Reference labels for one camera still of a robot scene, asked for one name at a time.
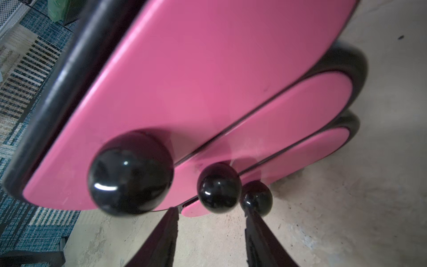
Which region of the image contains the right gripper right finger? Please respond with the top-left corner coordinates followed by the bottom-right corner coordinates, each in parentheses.
top-left (245, 210), bottom-right (299, 267)

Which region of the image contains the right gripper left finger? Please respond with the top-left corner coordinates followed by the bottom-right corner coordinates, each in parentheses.
top-left (125, 207), bottom-right (179, 267)

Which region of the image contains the black drawer cabinet shell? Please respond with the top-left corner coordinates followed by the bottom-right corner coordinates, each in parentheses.
top-left (3, 1), bottom-right (284, 203)

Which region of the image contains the green folder on shelf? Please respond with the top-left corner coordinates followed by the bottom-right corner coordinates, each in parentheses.
top-left (47, 0), bottom-right (71, 22)

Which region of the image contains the white wire wall basket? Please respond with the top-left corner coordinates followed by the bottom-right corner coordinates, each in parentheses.
top-left (1, 0), bottom-right (36, 39)

